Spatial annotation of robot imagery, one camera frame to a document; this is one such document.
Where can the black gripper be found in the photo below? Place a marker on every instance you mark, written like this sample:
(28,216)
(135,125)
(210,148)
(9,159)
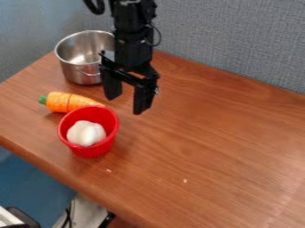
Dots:
(130,67)

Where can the red plastic bowl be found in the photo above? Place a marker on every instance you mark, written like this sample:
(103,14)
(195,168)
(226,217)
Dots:
(99,115)

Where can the brown white plush mushroom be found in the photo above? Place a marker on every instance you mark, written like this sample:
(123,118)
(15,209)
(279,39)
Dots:
(86,133)

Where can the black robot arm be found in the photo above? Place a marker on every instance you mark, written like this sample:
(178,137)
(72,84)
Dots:
(132,15)

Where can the orange toy carrot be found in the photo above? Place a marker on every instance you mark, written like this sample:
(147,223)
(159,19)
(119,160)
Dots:
(64,102)

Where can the stainless steel pot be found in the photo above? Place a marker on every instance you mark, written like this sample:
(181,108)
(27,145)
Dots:
(78,52)

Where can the white table leg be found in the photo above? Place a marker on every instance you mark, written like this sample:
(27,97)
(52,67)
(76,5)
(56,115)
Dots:
(87,214)

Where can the black white object corner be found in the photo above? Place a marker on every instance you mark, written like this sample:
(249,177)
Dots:
(13,218)

